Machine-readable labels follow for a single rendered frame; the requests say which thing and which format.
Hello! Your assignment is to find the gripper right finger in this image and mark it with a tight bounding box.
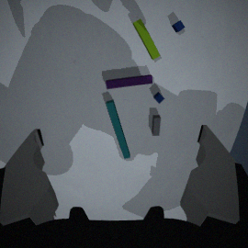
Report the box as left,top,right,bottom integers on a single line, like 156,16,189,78
180,125,248,248

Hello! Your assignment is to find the small blue block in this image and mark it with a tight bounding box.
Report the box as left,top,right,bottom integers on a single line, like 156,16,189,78
153,92,164,104
172,20,185,32

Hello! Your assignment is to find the dark purple rod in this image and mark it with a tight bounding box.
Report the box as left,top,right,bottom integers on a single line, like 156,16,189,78
106,74,152,89

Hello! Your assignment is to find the turquoise rod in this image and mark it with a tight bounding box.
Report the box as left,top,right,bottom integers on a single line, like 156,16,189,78
107,100,130,159

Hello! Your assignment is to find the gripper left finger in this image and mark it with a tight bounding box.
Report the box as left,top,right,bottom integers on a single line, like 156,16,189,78
0,129,59,248

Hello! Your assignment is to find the lime green rod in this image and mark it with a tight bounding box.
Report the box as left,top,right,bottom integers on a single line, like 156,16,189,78
133,19,160,60

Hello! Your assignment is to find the dark grey rectangular block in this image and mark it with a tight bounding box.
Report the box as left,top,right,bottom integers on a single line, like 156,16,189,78
152,115,161,136

